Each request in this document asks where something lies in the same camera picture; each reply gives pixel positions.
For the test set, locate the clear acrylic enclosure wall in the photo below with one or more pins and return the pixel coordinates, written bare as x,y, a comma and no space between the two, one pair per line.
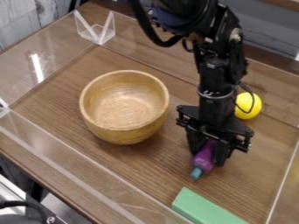
124,184

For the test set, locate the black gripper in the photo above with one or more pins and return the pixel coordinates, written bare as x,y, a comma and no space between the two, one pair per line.
210,121

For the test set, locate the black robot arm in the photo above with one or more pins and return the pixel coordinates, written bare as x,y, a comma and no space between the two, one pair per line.
208,30

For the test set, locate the brown wooden bowl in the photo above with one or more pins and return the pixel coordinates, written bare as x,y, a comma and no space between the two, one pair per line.
124,106

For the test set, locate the black metal stand base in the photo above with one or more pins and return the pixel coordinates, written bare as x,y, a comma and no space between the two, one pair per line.
36,213

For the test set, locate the purple toy eggplant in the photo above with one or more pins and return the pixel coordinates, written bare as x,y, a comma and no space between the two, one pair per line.
202,160

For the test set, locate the yellow toy lemon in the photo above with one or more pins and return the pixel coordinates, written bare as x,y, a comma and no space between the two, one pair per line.
248,106

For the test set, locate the green foam block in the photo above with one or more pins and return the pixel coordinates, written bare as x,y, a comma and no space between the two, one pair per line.
200,211

